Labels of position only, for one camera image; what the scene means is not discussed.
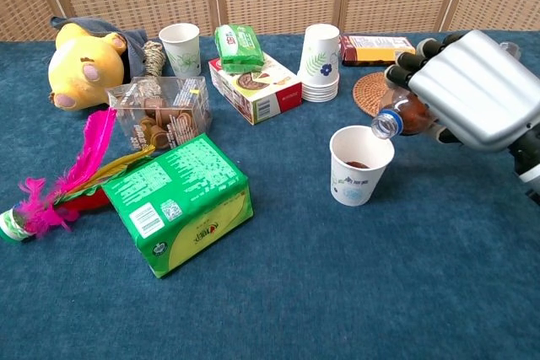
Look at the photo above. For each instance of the clear plastic water bottle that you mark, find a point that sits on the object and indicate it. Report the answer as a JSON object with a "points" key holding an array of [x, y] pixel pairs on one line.
{"points": [[511, 50]]}

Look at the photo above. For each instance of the white paper cup with drink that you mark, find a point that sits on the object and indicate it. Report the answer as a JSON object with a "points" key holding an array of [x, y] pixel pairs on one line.
{"points": [[358, 185]]}

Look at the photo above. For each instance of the dark grey cloth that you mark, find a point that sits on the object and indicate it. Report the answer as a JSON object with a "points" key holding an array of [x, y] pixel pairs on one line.
{"points": [[135, 50]]}

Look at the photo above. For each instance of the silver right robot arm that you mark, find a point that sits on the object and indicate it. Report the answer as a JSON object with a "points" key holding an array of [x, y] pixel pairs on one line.
{"points": [[529, 166]]}

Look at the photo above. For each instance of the blue table cloth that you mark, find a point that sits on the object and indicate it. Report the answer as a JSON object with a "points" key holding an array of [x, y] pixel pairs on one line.
{"points": [[337, 284]]}

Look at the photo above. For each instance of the clear plastic box of cookies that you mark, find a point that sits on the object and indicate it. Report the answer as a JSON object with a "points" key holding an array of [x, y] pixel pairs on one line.
{"points": [[162, 115]]}

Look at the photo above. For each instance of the green cardboard box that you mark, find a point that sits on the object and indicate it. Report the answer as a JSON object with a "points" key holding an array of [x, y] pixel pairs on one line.
{"points": [[181, 204]]}

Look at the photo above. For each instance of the pink feather shuttlecock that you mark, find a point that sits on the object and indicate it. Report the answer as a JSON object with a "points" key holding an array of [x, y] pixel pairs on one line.
{"points": [[90, 153]]}

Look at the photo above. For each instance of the cola bottle with blue label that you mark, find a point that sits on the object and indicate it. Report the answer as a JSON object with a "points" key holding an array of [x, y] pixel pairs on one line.
{"points": [[407, 119]]}

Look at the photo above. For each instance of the green wet wipes pack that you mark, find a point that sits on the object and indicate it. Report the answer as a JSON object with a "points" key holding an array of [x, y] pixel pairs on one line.
{"points": [[238, 48]]}

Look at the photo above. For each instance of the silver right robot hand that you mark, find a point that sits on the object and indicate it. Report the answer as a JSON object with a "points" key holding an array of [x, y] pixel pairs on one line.
{"points": [[472, 90]]}

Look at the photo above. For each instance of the stack of white paper cups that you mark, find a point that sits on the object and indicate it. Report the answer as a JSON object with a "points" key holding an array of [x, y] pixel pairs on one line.
{"points": [[320, 65]]}

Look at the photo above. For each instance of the paper cup with flower print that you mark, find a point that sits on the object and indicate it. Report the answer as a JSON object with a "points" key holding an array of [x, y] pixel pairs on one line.
{"points": [[182, 54]]}

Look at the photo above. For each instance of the orange and brown biscuit pack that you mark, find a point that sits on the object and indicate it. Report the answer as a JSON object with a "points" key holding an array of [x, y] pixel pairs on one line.
{"points": [[371, 51]]}

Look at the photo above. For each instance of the round woven rattan coaster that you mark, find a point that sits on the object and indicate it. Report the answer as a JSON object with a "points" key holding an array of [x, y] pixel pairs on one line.
{"points": [[369, 92]]}

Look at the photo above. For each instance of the white chocolate cookie box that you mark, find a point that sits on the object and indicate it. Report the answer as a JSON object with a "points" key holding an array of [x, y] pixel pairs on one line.
{"points": [[261, 94]]}

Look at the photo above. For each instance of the yellow plush toy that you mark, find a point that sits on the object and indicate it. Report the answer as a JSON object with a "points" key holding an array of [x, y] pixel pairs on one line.
{"points": [[84, 71]]}

